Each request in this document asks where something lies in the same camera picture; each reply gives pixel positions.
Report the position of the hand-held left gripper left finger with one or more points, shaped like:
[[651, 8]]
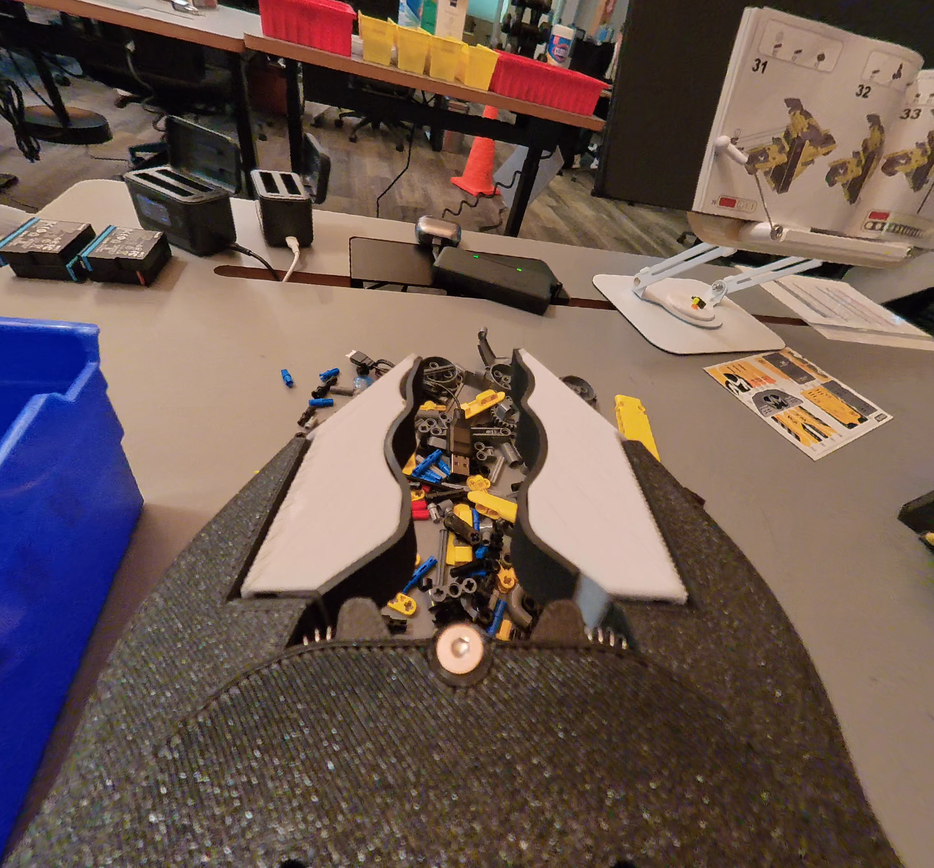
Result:
[[328, 503]]

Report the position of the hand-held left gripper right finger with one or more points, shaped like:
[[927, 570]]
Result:
[[598, 503]]

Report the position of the pile of small building parts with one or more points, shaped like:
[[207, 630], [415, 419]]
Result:
[[474, 510]]

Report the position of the instruction booklet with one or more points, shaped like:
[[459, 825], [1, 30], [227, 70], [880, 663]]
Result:
[[802, 102]]

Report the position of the yellow long panel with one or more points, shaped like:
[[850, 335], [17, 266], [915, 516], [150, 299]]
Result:
[[635, 423]]

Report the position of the grey toy wheel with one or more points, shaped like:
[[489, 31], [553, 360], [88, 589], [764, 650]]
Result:
[[580, 386], [503, 376], [438, 372]]

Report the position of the grey hinged panel piece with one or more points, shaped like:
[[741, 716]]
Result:
[[485, 350]]

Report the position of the white book stand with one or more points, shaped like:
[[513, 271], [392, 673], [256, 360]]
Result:
[[693, 328]]

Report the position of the yellow grey sticker sheet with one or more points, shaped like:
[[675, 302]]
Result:
[[795, 401]]

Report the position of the small black toy part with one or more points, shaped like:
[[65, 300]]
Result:
[[700, 303]]

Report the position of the black power adapter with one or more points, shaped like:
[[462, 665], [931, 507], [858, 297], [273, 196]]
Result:
[[496, 277]]

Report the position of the blue plastic bin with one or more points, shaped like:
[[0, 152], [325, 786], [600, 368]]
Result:
[[58, 554]]

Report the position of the silver rounded device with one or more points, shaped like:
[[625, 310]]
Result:
[[438, 230]]

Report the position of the black battery charger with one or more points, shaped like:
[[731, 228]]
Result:
[[284, 211], [182, 211]]

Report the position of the printed paper sheet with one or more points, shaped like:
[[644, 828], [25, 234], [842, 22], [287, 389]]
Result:
[[839, 303]]

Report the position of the black battery pack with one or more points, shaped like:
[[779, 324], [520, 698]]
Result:
[[124, 255], [44, 248]]

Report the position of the orange traffic cone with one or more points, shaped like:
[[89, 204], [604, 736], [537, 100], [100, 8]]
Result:
[[481, 160]]

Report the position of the red plastic bin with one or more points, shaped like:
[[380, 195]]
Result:
[[547, 84], [303, 22]]

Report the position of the wooden-edged table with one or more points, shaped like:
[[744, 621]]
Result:
[[430, 89], [109, 11]]

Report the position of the small yellow bin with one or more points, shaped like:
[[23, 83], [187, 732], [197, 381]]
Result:
[[377, 44], [479, 69], [414, 51], [447, 60]]

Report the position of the white wipes canister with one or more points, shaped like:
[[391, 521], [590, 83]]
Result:
[[560, 47]]

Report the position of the black divider panel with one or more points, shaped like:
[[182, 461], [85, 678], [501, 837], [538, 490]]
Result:
[[671, 44]]

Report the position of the dumbbell rack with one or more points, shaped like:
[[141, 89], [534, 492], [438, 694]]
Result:
[[529, 11]]

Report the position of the tall white box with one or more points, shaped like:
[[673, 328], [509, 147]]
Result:
[[454, 7]]

